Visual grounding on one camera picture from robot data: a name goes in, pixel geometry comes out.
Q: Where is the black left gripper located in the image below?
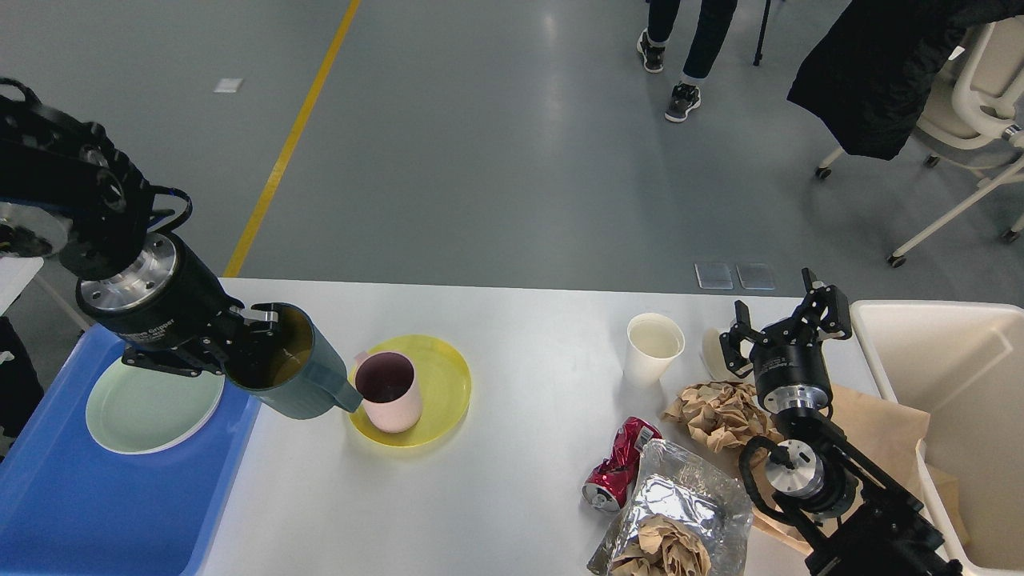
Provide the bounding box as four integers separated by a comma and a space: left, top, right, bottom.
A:
76, 232, 281, 377

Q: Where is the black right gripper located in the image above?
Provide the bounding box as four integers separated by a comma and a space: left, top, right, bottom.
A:
719, 268, 854, 414

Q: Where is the teal mug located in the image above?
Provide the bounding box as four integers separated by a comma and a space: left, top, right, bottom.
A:
224, 302, 362, 420

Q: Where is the pink ribbed mug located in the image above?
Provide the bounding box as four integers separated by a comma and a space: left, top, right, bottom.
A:
354, 349, 423, 434

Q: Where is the yellow plastic plate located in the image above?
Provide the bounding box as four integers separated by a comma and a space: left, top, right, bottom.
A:
348, 333, 472, 450

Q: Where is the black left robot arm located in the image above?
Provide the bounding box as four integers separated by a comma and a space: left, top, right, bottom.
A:
2, 78, 281, 389

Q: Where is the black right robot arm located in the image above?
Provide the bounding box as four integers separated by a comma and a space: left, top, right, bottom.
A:
719, 269, 963, 575

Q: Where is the crumpled brown paper ball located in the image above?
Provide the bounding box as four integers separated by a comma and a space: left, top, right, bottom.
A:
662, 382, 783, 453

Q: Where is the light green plate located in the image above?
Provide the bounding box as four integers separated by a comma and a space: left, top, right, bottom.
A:
85, 360, 226, 455

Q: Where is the white paper cup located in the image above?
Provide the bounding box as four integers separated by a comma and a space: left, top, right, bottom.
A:
624, 311, 686, 386

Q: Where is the flat brown paper bag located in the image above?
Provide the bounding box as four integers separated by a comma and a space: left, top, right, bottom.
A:
712, 384, 970, 554

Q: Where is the white plastic bin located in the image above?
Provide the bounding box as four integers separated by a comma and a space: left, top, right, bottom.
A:
850, 300, 1023, 575

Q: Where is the silver foil bag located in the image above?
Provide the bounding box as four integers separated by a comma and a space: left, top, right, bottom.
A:
586, 438, 753, 575

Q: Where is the white side table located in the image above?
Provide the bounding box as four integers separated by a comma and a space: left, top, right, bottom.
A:
1, 258, 91, 331

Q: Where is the crushed red soda can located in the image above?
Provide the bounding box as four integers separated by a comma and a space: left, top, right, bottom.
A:
581, 416, 662, 513

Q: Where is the blue plastic tray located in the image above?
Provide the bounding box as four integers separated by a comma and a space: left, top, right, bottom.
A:
1, 326, 260, 575

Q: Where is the crumpled brown paper in bag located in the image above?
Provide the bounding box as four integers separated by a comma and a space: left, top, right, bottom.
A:
610, 515, 712, 575

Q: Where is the black jacket on chair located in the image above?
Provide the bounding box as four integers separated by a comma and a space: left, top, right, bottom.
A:
787, 1, 1023, 161

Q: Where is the black tripod leg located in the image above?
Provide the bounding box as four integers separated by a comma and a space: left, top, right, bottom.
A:
752, 0, 773, 68

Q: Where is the person in black clothes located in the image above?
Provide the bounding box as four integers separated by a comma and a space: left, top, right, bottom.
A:
636, 1, 738, 123

